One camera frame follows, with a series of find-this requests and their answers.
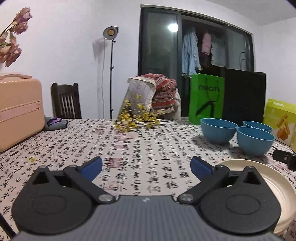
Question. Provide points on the white hanging garment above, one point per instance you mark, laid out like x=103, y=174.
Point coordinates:
x=218, y=55

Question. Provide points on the black paper bag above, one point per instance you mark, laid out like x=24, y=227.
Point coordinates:
x=245, y=97

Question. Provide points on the blue bowl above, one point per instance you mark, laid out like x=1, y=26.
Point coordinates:
x=254, y=144
x=218, y=132
x=259, y=124

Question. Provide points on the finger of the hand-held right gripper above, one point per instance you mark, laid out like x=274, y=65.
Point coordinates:
x=284, y=158

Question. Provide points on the dried pink flowers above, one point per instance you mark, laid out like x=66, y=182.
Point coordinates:
x=13, y=48

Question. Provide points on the pink hanging garment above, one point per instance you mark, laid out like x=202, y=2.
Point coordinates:
x=206, y=44

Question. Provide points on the yellow-green snack box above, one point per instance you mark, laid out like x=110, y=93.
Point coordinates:
x=277, y=118

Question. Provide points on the studio light on stand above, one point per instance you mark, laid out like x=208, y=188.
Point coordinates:
x=109, y=32

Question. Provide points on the dark sliding glass door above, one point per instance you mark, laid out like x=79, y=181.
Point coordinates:
x=157, y=46

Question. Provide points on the pink hard case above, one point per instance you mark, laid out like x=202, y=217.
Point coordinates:
x=20, y=111

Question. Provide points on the calligraphy printed tablecloth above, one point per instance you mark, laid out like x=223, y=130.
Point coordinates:
x=143, y=150

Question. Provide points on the yellow flower branch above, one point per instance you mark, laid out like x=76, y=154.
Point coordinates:
x=136, y=118

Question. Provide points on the light blue hanging shirt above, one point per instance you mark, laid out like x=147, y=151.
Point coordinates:
x=190, y=55

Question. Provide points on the dark wooden chair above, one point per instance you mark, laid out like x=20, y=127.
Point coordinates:
x=67, y=102

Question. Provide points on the red patterned throw blanket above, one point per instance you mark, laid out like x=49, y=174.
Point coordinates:
x=161, y=92

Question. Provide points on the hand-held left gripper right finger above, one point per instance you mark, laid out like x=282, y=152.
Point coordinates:
x=200, y=167

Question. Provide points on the purple cloth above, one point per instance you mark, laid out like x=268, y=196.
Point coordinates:
x=55, y=122

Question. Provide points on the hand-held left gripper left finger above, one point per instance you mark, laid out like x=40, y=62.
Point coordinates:
x=92, y=166

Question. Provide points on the cream round plate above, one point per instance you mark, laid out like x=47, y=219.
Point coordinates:
x=277, y=183

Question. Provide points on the green paper bag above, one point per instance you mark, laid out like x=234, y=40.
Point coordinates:
x=205, y=99

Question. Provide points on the beige jacket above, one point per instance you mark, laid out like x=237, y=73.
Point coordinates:
x=178, y=104

